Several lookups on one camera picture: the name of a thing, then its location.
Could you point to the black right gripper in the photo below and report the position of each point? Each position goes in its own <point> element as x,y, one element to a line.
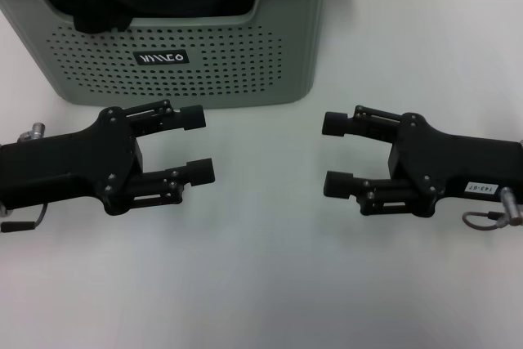
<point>457,165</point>

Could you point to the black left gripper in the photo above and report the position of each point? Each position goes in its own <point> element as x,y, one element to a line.
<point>73,165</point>

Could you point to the green perforated plastic storage box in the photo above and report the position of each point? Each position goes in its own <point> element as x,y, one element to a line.
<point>245,59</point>

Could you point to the black brand label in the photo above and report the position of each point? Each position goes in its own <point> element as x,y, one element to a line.
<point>161,58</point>

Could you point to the white numbered label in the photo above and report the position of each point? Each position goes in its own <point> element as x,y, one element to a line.
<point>480,188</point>

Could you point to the silver connector stub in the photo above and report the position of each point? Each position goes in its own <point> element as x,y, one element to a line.
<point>34,130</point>

